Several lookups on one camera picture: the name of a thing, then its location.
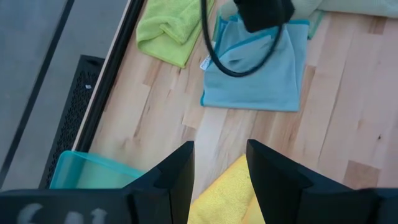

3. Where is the yellow microfiber towel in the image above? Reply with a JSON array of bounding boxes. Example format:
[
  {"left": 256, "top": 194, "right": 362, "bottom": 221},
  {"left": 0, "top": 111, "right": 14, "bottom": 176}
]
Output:
[{"left": 187, "top": 154, "right": 267, "bottom": 224}]

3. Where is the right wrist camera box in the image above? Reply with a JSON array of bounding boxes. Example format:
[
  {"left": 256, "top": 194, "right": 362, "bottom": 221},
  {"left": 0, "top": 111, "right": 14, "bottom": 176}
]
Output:
[{"left": 233, "top": 0, "right": 295, "bottom": 34}]

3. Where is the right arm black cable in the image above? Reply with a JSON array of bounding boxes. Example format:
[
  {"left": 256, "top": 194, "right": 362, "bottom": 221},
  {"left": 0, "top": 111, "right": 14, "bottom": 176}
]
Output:
[{"left": 200, "top": 0, "right": 284, "bottom": 78}]

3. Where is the pale green microfiber towel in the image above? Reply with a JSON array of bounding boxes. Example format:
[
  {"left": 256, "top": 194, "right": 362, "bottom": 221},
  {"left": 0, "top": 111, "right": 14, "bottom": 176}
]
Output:
[{"left": 213, "top": 0, "right": 398, "bottom": 40}]

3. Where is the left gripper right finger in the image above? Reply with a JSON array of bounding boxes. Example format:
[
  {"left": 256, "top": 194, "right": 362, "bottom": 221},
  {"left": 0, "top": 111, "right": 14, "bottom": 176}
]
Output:
[{"left": 247, "top": 139, "right": 398, "bottom": 224}]

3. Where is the lime green microfiber towel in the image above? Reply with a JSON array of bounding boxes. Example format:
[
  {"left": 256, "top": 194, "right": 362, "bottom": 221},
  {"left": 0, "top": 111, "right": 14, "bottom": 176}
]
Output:
[{"left": 136, "top": 0, "right": 216, "bottom": 68}]

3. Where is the black perforated metal panel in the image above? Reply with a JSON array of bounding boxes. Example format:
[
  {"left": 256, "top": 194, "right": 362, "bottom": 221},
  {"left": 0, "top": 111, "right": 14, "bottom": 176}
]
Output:
[{"left": 39, "top": 55, "right": 106, "bottom": 189}]

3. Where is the translucent teal plastic bin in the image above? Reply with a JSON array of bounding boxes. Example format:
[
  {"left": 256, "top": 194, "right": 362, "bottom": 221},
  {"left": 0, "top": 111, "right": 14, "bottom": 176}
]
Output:
[{"left": 49, "top": 150, "right": 147, "bottom": 190}]

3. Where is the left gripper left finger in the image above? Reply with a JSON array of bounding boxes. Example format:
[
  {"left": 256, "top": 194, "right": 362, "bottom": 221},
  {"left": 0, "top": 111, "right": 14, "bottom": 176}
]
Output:
[{"left": 0, "top": 141, "right": 195, "bottom": 224}]

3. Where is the light blue teal-edged towel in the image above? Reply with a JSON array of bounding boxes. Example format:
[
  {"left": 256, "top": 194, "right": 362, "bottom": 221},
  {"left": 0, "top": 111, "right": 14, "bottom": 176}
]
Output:
[{"left": 200, "top": 14, "right": 310, "bottom": 112}]

